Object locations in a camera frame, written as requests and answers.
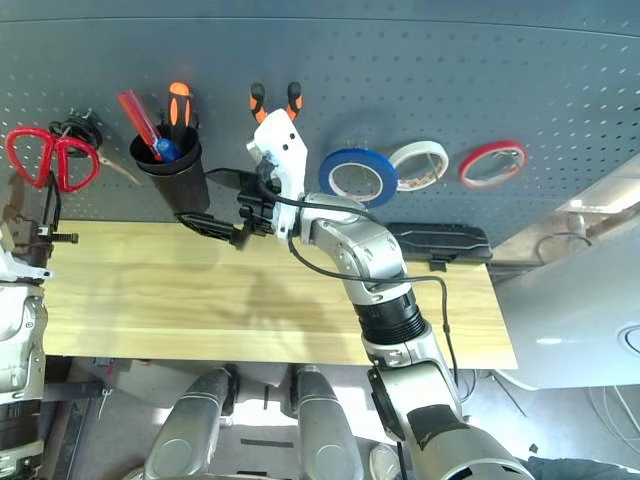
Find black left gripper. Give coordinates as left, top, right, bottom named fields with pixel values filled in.
left=14, top=172, right=80, bottom=261

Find silver right robot leg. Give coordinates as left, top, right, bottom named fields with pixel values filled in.
left=289, top=364, right=364, bottom=480

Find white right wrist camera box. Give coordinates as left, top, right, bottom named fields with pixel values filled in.
left=246, top=109, right=309, bottom=241

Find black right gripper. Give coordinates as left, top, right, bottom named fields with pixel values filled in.
left=174, top=168, right=281, bottom=249

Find black plastic cup holder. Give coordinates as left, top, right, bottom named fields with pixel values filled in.
left=129, top=134, right=211, bottom=215

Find orange black needle-nose pliers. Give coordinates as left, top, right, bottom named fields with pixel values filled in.
left=248, top=81, right=304, bottom=126

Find blue jeans leg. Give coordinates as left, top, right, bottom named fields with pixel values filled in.
left=527, top=454, right=640, bottom=480

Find silver left robot leg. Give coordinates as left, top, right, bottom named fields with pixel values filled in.
left=144, top=368, right=240, bottom=480

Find grey metal pegboard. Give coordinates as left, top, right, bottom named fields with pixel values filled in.
left=0, top=0, right=640, bottom=249

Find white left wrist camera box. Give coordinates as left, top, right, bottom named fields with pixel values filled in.
left=0, top=219, right=54, bottom=286

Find red transparent handled screwdriver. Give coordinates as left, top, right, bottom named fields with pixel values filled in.
left=118, top=89, right=166, bottom=162

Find white tape roll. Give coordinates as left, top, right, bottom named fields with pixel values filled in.
left=388, top=140, right=450, bottom=194

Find red handled scissors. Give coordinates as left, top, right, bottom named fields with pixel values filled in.
left=5, top=126, right=102, bottom=194

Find black looped cable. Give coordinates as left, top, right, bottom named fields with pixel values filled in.
left=537, top=232, right=594, bottom=264

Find brown wooden desk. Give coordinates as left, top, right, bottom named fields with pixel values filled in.
left=492, top=199, right=601, bottom=274

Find orange black handled screwdriver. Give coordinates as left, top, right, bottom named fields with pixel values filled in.
left=167, top=81, right=194, bottom=146

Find blue handled screwdriver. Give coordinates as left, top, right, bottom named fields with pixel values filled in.
left=154, top=137, right=182, bottom=164

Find black plastic tool case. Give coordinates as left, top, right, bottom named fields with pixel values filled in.
left=387, top=222, right=494, bottom=273

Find black handled scissors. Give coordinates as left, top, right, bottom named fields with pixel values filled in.
left=48, top=107, right=143, bottom=186

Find grey person shoe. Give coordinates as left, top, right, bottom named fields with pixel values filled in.
left=368, top=442, right=401, bottom=480

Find white plastic table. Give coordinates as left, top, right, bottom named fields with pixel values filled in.
left=492, top=152, right=640, bottom=389

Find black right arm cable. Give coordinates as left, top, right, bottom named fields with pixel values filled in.
left=259, top=177, right=459, bottom=396

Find silver robot leg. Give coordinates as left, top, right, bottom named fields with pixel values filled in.
left=144, top=368, right=240, bottom=480
left=289, top=364, right=364, bottom=480

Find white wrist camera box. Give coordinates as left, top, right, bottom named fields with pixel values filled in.
left=246, top=109, right=309, bottom=241
left=0, top=219, right=54, bottom=286

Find red tape roll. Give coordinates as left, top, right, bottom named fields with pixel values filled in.
left=458, top=140, right=529, bottom=190

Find blue tape roll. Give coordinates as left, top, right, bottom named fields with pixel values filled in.
left=318, top=147, right=400, bottom=209

